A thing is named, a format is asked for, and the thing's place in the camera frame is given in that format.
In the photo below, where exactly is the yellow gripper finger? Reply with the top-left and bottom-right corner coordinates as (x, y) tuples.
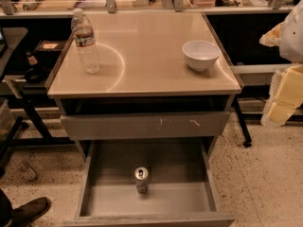
(259, 23), (282, 47)
(261, 64), (303, 128)

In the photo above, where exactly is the silver redbull can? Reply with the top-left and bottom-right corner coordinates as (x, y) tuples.
(134, 166), (149, 193)

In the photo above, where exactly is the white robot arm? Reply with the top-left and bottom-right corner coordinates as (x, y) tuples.
(259, 0), (303, 128)

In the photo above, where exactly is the closed grey top drawer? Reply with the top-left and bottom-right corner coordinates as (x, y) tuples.
(61, 112), (230, 140)

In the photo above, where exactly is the grey drawer cabinet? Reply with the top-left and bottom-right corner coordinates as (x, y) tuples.
(47, 11), (241, 155)

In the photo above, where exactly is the open grey middle drawer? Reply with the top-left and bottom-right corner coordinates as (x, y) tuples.
(62, 138), (235, 227)

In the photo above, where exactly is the black table leg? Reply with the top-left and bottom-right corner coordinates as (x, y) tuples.
(233, 98), (252, 148)

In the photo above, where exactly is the white bowl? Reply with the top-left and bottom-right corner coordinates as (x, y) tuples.
(182, 40), (221, 72)

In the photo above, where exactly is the clear plastic water bottle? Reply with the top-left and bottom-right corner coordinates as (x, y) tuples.
(71, 9), (100, 74)

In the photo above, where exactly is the black side table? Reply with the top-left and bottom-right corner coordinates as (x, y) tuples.
(0, 26), (75, 163)

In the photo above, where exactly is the brown shoe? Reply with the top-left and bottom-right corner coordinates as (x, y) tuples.
(12, 197), (51, 227)

